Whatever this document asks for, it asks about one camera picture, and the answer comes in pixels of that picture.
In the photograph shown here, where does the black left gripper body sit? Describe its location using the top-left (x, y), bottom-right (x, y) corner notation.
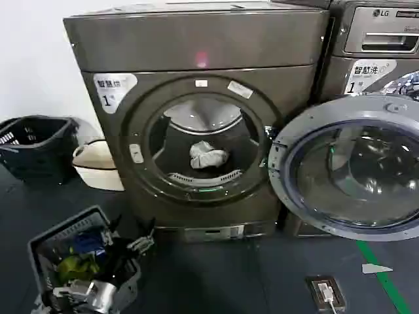
top-left (92, 237), bottom-right (141, 286)

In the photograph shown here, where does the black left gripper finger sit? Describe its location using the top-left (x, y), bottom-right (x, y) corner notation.
top-left (126, 218), bottom-right (156, 255)
top-left (100, 214), bottom-right (122, 247)

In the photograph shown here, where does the blue garment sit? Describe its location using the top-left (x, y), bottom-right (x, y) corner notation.
top-left (73, 231), bottom-right (106, 260)

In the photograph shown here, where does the yellow-green garment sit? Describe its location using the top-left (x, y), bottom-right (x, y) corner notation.
top-left (56, 254), bottom-right (100, 283)

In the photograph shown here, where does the cream plastic bin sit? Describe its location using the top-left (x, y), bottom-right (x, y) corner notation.
top-left (71, 136), bottom-right (126, 192)

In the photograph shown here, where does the grey plastic laundry basket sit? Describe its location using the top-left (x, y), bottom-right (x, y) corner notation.
top-left (27, 205), bottom-right (142, 314)

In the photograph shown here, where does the white crumpled cloth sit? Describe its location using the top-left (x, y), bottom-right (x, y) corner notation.
top-left (189, 140), bottom-right (230, 170)

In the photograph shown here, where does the black plastic laundry basket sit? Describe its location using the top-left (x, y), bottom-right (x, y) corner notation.
top-left (0, 116), bottom-right (80, 179)

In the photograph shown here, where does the round glass dryer door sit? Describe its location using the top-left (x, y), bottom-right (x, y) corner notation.
top-left (267, 94), bottom-right (419, 242)

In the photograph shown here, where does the dark floor socket box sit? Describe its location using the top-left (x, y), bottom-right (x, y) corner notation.
top-left (305, 275), bottom-right (346, 314)

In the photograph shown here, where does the grey front-load dryer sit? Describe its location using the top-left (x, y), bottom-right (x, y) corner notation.
top-left (62, 2), bottom-right (331, 243)

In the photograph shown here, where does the white arrow floor sticker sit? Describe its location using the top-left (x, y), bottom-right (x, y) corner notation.
top-left (361, 263), bottom-right (394, 275)

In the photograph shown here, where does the green floor tape strip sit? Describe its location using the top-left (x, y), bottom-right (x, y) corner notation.
top-left (355, 239), bottom-right (412, 314)

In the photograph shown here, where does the grey washing machine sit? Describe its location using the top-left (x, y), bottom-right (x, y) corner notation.
top-left (283, 0), bottom-right (419, 238)

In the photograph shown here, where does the white plug with cable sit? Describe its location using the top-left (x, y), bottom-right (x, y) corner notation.
top-left (316, 282), bottom-right (338, 314)

